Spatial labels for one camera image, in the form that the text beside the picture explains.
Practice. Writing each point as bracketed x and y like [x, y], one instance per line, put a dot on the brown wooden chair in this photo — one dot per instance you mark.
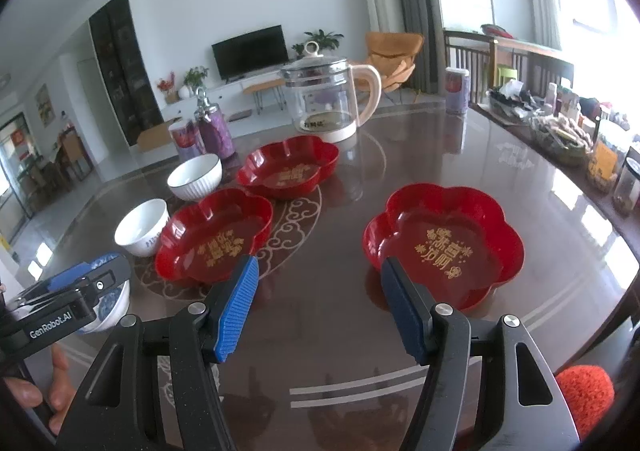
[72, 151]

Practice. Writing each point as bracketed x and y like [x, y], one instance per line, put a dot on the purple white canister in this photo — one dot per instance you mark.
[456, 91]

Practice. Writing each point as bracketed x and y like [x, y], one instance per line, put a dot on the glass electric kettle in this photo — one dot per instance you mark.
[320, 96]

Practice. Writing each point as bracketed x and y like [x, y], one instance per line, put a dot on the person's left hand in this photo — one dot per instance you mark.
[62, 381]

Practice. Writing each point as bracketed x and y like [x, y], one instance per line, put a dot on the clear jar yellow label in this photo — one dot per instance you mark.
[605, 158]

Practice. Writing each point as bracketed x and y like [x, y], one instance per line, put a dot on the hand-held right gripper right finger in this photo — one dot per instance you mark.
[405, 316]

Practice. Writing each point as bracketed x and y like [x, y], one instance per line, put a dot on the small glass jar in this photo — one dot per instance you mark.
[627, 186]

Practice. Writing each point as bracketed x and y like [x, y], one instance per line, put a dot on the dark wooden dining chair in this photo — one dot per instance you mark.
[540, 61]
[465, 53]

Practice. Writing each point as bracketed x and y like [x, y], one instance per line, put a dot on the silver drink can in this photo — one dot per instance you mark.
[185, 141]

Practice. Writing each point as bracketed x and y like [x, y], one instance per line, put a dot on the red flower-shaped plate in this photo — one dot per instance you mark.
[280, 166]
[450, 221]
[200, 231]

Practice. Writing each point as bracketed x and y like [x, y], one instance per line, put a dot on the white bowl blue print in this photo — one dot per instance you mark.
[142, 226]

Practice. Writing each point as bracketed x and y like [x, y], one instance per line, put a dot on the white television cabinet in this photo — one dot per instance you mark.
[220, 96]

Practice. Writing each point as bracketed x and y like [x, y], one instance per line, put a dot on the large green potted plant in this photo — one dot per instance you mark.
[320, 37]

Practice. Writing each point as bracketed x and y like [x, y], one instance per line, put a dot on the basket of snacks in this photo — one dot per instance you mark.
[560, 138]

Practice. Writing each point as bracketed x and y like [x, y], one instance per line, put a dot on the purple glass jar metal clasp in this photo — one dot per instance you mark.
[216, 133]

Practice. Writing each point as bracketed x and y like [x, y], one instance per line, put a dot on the dark display cabinet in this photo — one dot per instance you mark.
[125, 71]

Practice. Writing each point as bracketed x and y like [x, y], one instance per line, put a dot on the red flower arrangement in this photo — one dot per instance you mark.
[166, 86]

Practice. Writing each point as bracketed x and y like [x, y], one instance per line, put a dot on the grey curtain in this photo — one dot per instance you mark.
[420, 6]

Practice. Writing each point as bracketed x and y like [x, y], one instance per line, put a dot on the red fuzzy ball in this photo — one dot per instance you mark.
[585, 398]

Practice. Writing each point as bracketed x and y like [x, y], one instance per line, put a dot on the black tray of sundries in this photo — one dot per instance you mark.
[515, 103]

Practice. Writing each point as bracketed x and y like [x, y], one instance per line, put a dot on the white ribbed bowl black rim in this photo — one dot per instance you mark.
[195, 178]

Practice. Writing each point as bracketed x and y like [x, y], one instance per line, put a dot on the framed wall picture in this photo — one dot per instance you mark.
[45, 105]

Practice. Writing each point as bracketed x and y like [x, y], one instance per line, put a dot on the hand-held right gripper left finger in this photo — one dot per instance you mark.
[237, 311]

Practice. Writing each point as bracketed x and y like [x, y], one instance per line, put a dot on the orange lounge chair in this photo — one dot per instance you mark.
[392, 53]

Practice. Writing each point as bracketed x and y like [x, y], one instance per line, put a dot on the blue patterned porcelain bowl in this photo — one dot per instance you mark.
[112, 313]

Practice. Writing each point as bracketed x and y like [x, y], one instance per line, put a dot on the small green potted plant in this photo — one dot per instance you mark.
[195, 77]

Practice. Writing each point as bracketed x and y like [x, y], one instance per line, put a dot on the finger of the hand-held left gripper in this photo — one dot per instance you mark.
[107, 281]
[70, 276]

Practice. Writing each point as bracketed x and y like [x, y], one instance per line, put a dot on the black television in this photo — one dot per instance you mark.
[250, 53]

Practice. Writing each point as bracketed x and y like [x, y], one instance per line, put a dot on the coffee table hairpin legs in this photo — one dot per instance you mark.
[262, 85]

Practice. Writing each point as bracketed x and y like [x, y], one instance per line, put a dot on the white round vase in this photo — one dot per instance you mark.
[184, 92]

